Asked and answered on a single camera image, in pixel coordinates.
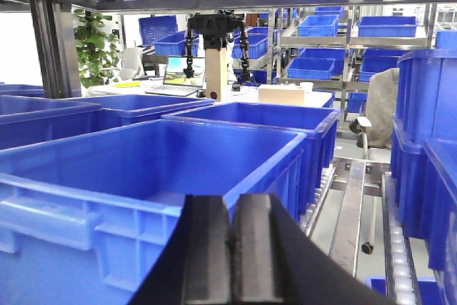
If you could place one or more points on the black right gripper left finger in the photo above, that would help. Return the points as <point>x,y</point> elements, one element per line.
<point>194,267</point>

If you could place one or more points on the steel divider rail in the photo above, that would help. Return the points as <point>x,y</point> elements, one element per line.
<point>344,245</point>

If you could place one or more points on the open laptop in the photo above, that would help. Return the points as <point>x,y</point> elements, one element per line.
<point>176,82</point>

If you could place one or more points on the metal rack with bins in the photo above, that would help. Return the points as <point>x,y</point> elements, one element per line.
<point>339,48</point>

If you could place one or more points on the stacked blue bins right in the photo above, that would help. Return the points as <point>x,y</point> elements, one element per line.
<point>424,158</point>

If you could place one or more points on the large blue plastic bin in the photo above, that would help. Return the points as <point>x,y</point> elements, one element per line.
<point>83,219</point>

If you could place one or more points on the cardboard box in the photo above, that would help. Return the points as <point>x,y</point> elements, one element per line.
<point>282,94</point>

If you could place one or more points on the blue bin far left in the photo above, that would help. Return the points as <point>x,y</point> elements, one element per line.
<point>30,120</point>

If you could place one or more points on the wooden post camera rig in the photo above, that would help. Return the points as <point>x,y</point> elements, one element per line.
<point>215,28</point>

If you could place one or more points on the white roller track rail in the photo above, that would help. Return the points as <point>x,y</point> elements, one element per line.
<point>401,280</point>

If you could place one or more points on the grey covered chair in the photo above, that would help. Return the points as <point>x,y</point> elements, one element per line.
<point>380,106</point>

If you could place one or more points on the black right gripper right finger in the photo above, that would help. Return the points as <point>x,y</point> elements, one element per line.
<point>274,262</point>

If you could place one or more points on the green potted plant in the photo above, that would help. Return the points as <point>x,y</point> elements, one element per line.
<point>97,50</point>

